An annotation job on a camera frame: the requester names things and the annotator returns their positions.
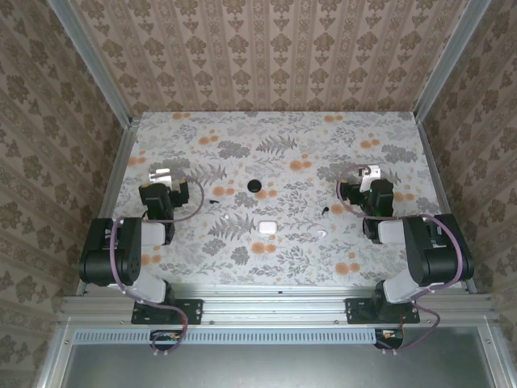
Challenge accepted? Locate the black connector board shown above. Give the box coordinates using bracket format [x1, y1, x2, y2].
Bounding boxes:
[373, 327, 405, 351]
[149, 329, 183, 352]

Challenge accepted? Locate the grey metal sheet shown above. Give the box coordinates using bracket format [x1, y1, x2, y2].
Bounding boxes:
[60, 343, 498, 388]

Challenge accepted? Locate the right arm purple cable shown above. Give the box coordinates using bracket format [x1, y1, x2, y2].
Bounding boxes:
[337, 163, 465, 356]

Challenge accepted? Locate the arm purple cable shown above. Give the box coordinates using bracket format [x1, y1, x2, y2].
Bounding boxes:
[337, 163, 465, 356]
[107, 174, 205, 359]

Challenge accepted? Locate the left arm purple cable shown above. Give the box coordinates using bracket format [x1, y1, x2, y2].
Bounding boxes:
[107, 174, 205, 359]

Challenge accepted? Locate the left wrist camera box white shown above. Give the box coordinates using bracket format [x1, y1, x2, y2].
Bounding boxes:
[147, 167, 174, 183]

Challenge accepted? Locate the aluminium table side rail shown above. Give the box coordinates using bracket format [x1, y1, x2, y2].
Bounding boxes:
[76, 116, 141, 296]
[415, 116, 477, 294]

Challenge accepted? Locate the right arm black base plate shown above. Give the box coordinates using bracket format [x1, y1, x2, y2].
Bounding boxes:
[345, 297, 420, 325]

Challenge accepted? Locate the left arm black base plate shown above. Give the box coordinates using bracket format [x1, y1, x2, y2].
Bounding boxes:
[131, 297, 204, 326]

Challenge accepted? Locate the aluminium mounting rail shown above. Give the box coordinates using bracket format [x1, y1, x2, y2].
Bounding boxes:
[60, 293, 496, 325]

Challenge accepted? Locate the aluminium frame post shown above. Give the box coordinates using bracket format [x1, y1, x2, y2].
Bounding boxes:
[47, 0, 134, 126]
[414, 0, 492, 122]

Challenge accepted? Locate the grey slotted cable duct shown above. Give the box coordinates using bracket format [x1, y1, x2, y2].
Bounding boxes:
[74, 327, 376, 344]

